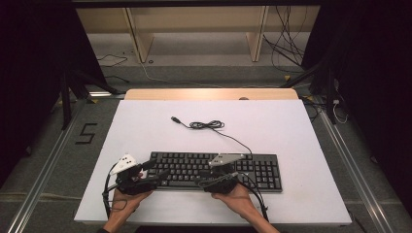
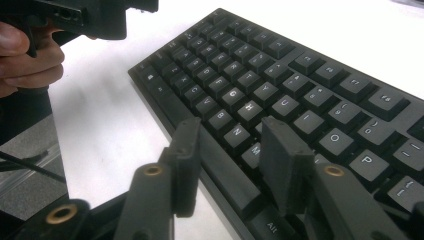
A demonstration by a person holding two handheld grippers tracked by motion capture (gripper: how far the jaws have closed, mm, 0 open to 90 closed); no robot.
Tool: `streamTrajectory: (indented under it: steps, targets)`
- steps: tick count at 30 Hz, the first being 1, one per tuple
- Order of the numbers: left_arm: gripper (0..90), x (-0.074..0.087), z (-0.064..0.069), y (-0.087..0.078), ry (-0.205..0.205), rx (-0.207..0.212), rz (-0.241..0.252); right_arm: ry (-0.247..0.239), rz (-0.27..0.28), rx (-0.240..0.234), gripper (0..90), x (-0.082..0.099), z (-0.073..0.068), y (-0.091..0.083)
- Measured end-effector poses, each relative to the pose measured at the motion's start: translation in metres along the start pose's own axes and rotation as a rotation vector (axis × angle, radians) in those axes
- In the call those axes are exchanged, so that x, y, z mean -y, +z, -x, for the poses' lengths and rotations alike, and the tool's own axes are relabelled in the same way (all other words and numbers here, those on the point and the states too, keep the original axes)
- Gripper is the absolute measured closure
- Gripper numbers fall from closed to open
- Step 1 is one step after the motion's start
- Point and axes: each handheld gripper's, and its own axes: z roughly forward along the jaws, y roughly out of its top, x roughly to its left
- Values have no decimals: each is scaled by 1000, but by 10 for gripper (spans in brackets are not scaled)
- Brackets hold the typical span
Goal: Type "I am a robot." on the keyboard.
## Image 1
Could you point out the dark curtain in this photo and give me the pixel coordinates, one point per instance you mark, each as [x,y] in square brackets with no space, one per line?
[372,64]
[32,64]

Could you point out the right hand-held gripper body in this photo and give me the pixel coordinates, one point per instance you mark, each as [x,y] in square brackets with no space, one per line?
[222,184]

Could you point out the black overhead frame bar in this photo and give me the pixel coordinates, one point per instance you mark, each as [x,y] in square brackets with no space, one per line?
[194,3]

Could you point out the short silver rail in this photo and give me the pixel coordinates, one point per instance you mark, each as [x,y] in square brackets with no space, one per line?
[103,94]

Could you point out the person's right hand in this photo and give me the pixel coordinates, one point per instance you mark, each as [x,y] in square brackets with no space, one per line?
[238,202]

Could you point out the black metal stand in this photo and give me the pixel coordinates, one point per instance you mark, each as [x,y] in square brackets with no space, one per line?
[66,103]
[329,93]

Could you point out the wooden table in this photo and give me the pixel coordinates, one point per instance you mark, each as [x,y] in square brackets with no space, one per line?
[194,93]

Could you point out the white table mat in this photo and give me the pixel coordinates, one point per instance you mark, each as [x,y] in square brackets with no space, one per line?
[200,110]

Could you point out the black keyboard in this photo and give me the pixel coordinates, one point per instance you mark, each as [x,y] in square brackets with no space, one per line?
[265,171]

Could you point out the wooden shelf unit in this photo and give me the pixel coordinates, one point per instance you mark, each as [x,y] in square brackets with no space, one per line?
[200,19]

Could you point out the aluminium floor rail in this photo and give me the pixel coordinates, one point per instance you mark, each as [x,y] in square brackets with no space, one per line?
[356,168]
[39,181]

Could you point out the person's left hand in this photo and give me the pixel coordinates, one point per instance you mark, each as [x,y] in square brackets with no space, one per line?
[124,207]

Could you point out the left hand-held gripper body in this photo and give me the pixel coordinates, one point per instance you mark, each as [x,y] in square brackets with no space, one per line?
[129,184]

